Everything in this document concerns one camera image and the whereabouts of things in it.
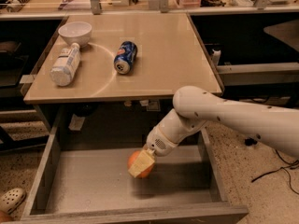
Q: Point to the blue soda can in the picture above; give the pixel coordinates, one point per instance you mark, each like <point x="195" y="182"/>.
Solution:
<point x="125" y="57"/>

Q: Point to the black table leg with caster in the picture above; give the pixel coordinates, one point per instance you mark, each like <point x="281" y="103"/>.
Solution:
<point x="250" y="142"/>

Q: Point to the black coiled tool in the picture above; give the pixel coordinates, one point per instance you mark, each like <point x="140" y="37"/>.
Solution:
<point x="16" y="5"/>

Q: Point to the open grey wooden drawer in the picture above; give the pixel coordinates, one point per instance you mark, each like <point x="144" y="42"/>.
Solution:
<point x="82" y="177"/>

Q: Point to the white ceramic bowl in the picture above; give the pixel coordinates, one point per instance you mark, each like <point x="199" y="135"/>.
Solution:
<point x="79" y="32"/>

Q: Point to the orange fruit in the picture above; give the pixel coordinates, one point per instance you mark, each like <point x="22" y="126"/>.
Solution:
<point x="146" y="171"/>

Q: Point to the clear plastic water bottle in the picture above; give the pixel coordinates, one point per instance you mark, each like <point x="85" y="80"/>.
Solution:
<point x="66" y="65"/>

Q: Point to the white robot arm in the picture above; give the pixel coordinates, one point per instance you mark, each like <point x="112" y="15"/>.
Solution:
<point x="193" y="108"/>

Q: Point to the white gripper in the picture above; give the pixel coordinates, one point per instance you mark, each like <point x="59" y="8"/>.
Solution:
<point x="156" y="143"/>

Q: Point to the white perforated clog shoe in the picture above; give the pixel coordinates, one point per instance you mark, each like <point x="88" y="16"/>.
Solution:
<point x="12" y="199"/>

